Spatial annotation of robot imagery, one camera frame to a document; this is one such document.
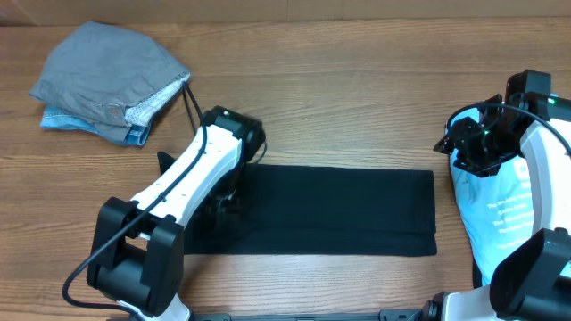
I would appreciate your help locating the black t-shirt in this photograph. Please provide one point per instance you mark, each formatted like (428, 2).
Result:
(264, 209)

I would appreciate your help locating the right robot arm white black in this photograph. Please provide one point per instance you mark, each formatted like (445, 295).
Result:
(533, 282)

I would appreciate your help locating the folded light blue garment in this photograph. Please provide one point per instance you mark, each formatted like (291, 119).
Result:
(55, 118)

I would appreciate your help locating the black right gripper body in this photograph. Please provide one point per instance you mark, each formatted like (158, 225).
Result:
(483, 149)

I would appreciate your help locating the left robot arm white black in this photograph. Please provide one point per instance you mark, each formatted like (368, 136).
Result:
(138, 246)

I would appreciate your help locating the light blue printed t-shirt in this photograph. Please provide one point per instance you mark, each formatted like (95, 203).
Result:
(497, 213)

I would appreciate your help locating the folded grey shorts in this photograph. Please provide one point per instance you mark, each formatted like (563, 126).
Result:
(111, 77)

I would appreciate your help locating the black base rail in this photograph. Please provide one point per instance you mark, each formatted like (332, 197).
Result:
(382, 315)

